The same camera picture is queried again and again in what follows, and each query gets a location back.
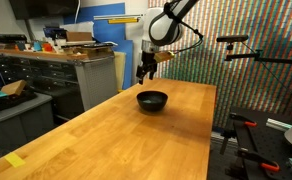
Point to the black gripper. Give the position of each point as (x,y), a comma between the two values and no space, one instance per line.
(148,66)

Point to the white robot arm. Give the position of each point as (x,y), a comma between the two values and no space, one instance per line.
(163,26)

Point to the black bowl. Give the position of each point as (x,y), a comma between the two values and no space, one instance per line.
(152,101)

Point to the wooden block on bin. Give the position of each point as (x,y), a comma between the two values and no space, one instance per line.
(14,88)

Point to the blue foam board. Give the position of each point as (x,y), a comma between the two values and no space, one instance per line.
(103,31)

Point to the yellow level tool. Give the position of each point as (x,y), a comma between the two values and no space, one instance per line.
(123,20)

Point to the grey pegboard cabinet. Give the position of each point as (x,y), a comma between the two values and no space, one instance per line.
(76,82)

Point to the cardboard box on cabinet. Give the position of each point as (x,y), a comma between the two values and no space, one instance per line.
(78,36)

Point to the upper black orange clamp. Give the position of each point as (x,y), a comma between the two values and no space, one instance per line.
(243,119)

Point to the black orange clamp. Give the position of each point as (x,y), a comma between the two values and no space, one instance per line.
(243,119)
(261,160)

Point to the aluminium extrusion bar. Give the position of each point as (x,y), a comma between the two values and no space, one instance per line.
(281,126)

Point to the black perforated side table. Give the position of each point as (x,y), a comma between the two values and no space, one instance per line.
(264,140)

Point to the grey plastic storage bin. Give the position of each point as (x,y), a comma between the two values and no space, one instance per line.
(26,122)

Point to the lower black orange clamp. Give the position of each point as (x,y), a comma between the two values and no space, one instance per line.
(261,160)

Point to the yellow sticky note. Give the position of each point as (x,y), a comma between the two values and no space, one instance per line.
(14,159)

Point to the wrist camera wooden mount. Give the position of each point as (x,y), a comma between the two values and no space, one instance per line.
(163,56)

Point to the black camera on stand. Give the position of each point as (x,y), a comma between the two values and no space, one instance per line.
(232,38)

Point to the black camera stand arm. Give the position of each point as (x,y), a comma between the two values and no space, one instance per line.
(256,56)

